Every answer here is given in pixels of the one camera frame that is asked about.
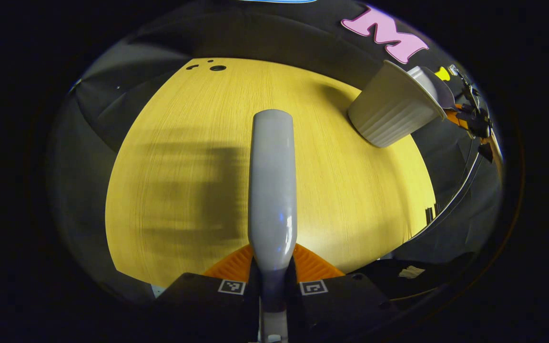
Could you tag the white ribbed garbage bin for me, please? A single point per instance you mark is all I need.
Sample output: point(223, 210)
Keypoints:
point(389, 114)

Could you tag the white paper scrap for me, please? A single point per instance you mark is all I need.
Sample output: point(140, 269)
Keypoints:
point(411, 272)

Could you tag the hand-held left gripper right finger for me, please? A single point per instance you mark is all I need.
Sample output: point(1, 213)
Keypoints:
point(341, 300)

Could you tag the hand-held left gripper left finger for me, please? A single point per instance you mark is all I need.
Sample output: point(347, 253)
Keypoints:
point(208, 305)

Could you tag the grey plastic dustpan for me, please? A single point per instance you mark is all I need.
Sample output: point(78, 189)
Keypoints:
point(434, 85)

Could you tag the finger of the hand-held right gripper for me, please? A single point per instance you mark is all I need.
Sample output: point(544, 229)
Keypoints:
point(477, 121)
point(493, 150)

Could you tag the black backdrop cloth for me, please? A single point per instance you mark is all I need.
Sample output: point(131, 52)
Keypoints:
point(255, 28)

